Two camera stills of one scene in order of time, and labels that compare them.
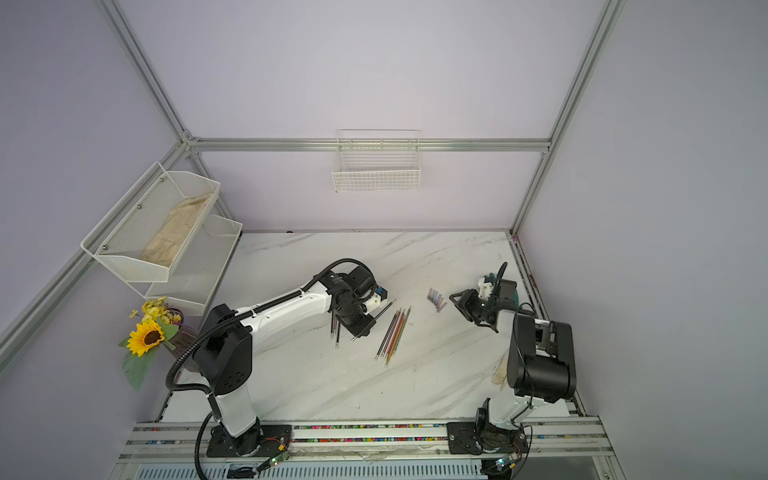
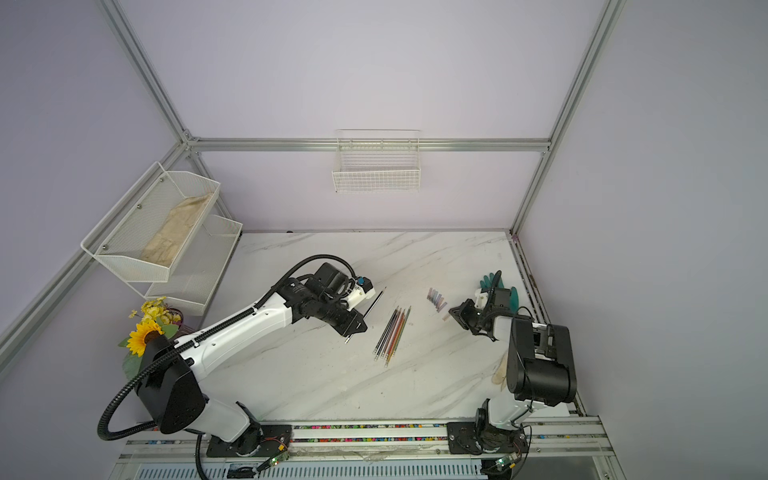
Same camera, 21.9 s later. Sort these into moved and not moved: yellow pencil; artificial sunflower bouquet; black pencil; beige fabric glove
Moved: black pencil
Not moved: beige fabric glove; yellow pencil; artificial sunflower bouquet
